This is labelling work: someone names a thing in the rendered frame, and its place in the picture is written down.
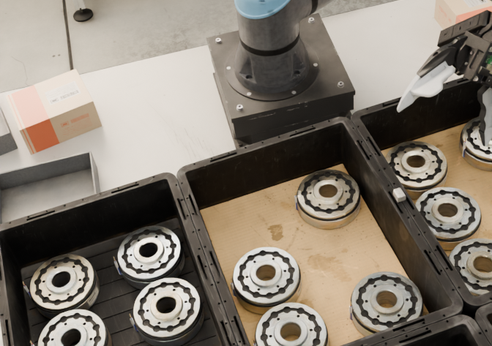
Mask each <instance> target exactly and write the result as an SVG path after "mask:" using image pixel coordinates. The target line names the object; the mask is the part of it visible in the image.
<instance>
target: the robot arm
mask: <svg viewBox="0 0 492 346"><path fill-rule="evenodd" d="M333 1H334V0H234V3H235V7H236V13H237V20H238V27H239V38H240V41H239V46H238V48H237V51H236V55H235V59H234V70H235V75H236V78H237V80H238V81H239V82H240V83H241V84H242V85H243V86H245V87H246V88H248V89H250V90H252V91H257V92H260V93H266V94H273V93H279V92H283V91H288V90H289V89H292V88H294V87H295V86H298V85H299V84H300V83H301V82H302V81H303V80H304V79H305V78H306V76H307V75H308V72H309V69H310V64H309V55H308V52H307V50H306V48H305V46H304V44H303V42H302V40H301V37H300V35H299V22H300V21H301V20H303V19H304V18H306V17H307V16H309V15H311V14H313V13H314V12H316V11H318V10H319V9H321V8H322V7H325V6H326V5H328V4H330V3H331V2H333ZM437 46H438V47H439V49H437V50H435V51H434V52H433V53H432V54H431V55H430V56H429V57H428V59H427V60H426V62H425V63H424V64H423V65H422V66H421V67H420V69H419V70H418V71H417V74H416V76H415V77H414V78H413V80H412V81H411V82H410V84H409V86H408V87H407V89H406V90H405V92H404V94H403V96H402V97H401V99H400V102H399V104H398V106H397V112H399V113H400V112H402V111H403V110H405V109H407V108H408V107H409V106H410V105H412V103H413V102H414V101H415V100H416V99H417V98H418V97H433V96H435V95H437V94H438V93H439V92H440V91H441V90H442V89H443V83H444V82H446V81H447V79H448V78H449V77H450V76H452V75H453V74H454V73H455V74H456V75H458V76H460V75H464V77H465V78H467V79H469V80H470V81H473V82H475V83H481V84H482V85H483V86H482V87H481V88H480V89H479V90H478V92H477V99H478V101H479V103H480V104H481V111H480V114H479V117H480V121H481V122H480V129H479V134H480V138H481V141H482V145H483V146H487V145H488V144H489V142H490V140H491V138H492V12H491V11H489V10H485V11H483V12H481V13H479V14H477V15H474V16H472V17H470V18H467V19H465V20H463V21H461V22H459V23H456V24H455V25H453V26H450V27H448V28H446V29H444V30H441V32H440V35H439V41H438V44H437ZM451 66H452V67H451ZM455 68H456V69H455Z"/></svg>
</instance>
